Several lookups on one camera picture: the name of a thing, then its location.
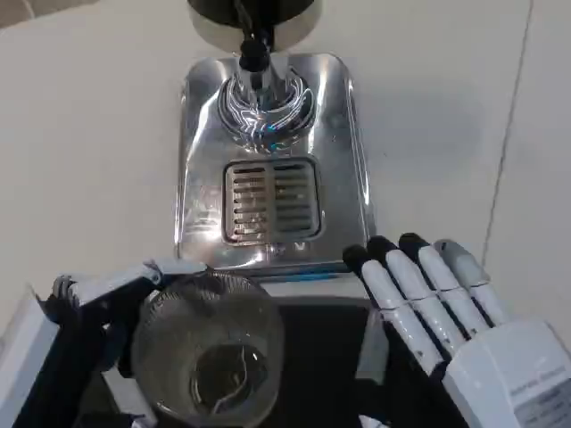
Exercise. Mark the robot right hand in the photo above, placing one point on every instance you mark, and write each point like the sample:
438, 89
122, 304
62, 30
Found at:
490, 352

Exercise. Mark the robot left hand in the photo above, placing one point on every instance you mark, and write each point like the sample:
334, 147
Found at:
53, 339

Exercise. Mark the clear ribbed glass cup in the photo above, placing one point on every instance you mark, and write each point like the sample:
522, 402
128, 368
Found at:
209, 352

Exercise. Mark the steel drain grid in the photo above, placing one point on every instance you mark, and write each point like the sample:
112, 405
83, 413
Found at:
272, 200

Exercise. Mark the steel drip tray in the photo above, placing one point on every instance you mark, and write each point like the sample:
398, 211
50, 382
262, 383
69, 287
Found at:
267, 169

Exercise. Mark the drink dispenser with tap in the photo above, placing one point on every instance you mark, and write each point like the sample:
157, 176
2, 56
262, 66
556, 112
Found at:
254, 40

